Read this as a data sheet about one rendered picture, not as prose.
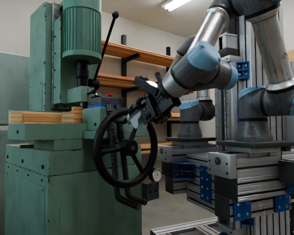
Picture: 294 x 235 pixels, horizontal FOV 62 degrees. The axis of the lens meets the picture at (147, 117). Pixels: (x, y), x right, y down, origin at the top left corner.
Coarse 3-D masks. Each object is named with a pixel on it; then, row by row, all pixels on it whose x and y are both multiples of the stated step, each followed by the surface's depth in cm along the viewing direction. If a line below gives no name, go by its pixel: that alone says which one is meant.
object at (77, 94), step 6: (72, 90) 115; (78, 90) 110; (84, 90) 110; (90, 90) 112; (72, 96) 115; (78, 96) 110; (84, 96) 110; (90, 96) 112; (72, 102) 115; (78, 102) 113
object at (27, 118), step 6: (24, 114) 96; (30, 114) 98; (36, 114) 100; (42, 114) 101; (48, 114) 103; (24, 120) 96; (30, 120) 98; (36, 120) 100; (42, 120) 101; (48, 120) 103; (54, 120) 104; (60, 120) 106
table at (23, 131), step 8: (8, 128) 96; (16, 128) 89; (24, 128) 82; (32, 128) 84; (40, 128) 85; (48, 128) 87; (56, 128) 89; (64, 128) 91; (72, 128) 93; (80, 128) 96; (8, 136) 96; (16, 136) 88; (24, 136) 82; (32, 136) 83; (40, 136) 85; (48, 136) 87; (56, 136) 89; (64, 136) 91; (72, 136) 93; (80, 136) 96; (88, 136) 93; (104, 136) 92; (128, 136) 100; (136, 136) 115
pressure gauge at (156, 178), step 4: (152, 168) 116; (156, 168) 114; (152, 172) 113; (156, 172) 114; (160, 172) 116; (152, 176) 112; (156, 176) 114; (160, 176) 116; (152, 180) 115; (156, 180) 114; (152, 184) 116
